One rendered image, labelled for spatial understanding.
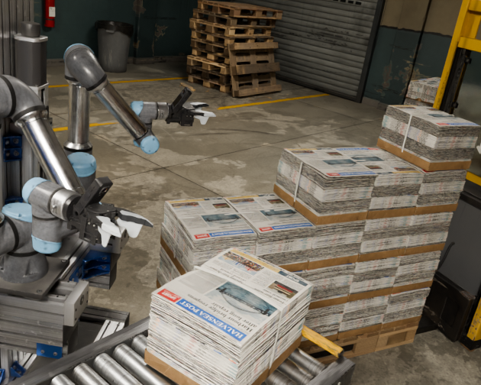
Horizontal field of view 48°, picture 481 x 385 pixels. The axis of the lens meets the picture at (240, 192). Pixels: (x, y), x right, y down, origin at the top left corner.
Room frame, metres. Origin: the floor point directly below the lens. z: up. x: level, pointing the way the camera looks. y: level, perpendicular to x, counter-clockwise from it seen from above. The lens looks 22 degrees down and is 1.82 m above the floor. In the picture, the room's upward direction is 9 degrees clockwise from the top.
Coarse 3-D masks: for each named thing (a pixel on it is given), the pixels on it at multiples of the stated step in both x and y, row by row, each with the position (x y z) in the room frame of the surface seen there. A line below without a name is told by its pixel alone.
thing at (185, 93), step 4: (184, 88) 2.27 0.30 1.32; (188, 88) 2.26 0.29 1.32; (180, 92) 2.27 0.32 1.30; (184, 92) 2.24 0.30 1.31; (188, 92) 2.23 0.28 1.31; (180, 96) 2.25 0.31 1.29; (184, 96) 2.23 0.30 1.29; (188, 96) 2.24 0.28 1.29; (176, 100) 2.25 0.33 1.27; (180, 100) 2.23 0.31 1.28; (184, 100) 2.23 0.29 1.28; (172, 104) 2.26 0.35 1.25; (176, 104) 2.23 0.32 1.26; (180, 104) 2.23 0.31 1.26; (172, 108) 2.23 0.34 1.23; (176, 108) 2.23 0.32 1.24
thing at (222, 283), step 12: (204, 264) 1.33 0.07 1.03; (204, 276) 1.28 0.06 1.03; (216, 276) 1.28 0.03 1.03; (228, 288) 1.23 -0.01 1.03; (240, 288) 1.24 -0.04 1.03; (252, 288) 1.25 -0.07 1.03; (252, 300) 1.19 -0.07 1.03; (264, 300) 1.20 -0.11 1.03; (276, 300) 1.21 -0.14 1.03; (276, 312) 1.15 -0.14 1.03; (276, 324) 1.16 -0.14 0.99; (276, 348) 1.20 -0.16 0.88
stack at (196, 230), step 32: (192, 224) 1.99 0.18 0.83; (224, 224) 2.03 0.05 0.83; (256, 224) 2.08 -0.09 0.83; (288, 224) 2.12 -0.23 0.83; (352, 224) 2.25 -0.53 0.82; (384, 224) 2.35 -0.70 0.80; (160, 256) 2.17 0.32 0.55; (192, 256) 1.86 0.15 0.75; (288, 256) 2.09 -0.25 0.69; (320, 256) 2.18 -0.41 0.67; (320, 288) 2.19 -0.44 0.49; (352, 288) 2.29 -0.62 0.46; (384, 288) 2.40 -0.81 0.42; (320, 320) 2.21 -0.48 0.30; (352, 320) 2.33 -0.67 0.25; (352, 352) 2.37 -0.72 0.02
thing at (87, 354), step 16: (144, 320) 1.34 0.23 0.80; (112, 336) 1.25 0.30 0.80; (128, 336) 1.26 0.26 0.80; (80, 352) 1.16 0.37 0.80; (96, 352) 1.17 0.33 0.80; (112, 352) 1.20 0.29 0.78; (48, 368) 1.08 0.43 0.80; (64, 368) 1.09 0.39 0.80; (16, 384) 1.01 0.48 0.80; (32, 384) 1.02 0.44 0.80; (48, 384) 1.05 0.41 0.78
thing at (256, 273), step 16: (224, 256) 1.39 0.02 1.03; (240, 256) 1.41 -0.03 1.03; (256, 256) 1.43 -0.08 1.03; (224, 272) 1.31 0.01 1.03; (240, 272) 1.32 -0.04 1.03; (256, 272) 1.33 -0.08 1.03; (272, 272) 1.34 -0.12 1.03; (288, 272) 1.36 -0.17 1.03; (256, 288) 1.25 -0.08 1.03; (272, 288) 1.26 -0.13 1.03; (288, 288) 1.27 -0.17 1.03; (304, 288) 1.29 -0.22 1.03; (288, 304) 1.20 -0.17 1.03; (304, 304) 1.28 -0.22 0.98; (288, 320) 1.22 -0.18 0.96; (304, 320) 1.33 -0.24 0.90; (288, 336) 1.25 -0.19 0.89
